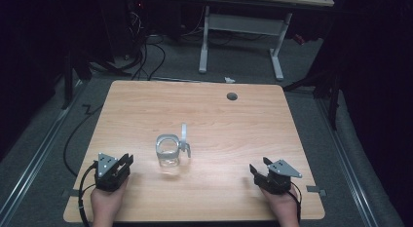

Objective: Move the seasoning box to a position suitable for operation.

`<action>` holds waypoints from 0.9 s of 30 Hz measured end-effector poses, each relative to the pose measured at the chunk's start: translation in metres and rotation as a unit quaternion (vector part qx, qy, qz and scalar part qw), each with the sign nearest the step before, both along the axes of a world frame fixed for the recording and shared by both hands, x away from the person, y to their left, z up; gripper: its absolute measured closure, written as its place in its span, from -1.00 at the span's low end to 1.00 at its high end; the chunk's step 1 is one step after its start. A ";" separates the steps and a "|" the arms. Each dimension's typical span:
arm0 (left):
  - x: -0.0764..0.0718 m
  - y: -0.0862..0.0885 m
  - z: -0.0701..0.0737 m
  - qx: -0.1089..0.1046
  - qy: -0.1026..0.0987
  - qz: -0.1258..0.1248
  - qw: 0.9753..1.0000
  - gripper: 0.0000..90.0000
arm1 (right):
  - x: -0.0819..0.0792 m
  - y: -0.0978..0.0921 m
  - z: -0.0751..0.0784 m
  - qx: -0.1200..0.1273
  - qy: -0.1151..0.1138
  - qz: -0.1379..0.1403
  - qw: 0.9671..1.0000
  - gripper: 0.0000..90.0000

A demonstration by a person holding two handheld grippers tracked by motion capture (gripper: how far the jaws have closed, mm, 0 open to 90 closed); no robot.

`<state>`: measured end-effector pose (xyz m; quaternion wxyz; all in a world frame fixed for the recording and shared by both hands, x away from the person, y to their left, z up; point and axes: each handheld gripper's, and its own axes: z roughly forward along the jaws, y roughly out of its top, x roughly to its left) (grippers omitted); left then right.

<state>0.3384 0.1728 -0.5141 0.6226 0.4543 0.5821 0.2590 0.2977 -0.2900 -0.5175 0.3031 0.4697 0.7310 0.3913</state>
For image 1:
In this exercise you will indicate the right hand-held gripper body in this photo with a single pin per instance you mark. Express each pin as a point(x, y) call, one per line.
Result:
point(278, 180)

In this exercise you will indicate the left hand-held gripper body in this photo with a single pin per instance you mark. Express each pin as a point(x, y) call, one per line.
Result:
point(108, 180)

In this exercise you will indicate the person's right hand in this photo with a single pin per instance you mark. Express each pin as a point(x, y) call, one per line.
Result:
point(282, 206)

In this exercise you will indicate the grey tape strip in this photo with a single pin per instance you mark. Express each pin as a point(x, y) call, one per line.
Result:
point(316, 189)
point(71, 192)

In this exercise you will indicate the clear glass jar, clasp lid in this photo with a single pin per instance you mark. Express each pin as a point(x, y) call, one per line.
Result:
point(168, 150)

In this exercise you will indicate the white crumpled paper scrap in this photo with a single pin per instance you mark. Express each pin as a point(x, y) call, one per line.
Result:
point(229, 80)

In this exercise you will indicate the black metal stand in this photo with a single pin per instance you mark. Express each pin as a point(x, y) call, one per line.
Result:
point(68, 81)

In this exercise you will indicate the black tripod stand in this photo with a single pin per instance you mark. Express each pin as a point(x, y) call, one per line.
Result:
point(329, 87)

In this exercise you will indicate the small red object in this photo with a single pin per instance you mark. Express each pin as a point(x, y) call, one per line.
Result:
point(299, 39)

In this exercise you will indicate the metal floor rail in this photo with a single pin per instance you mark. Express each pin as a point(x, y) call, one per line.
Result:
point(347, 158)
point(39, 155)

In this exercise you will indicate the white metal desk frame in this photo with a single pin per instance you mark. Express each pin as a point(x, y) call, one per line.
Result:
point(240, 24)

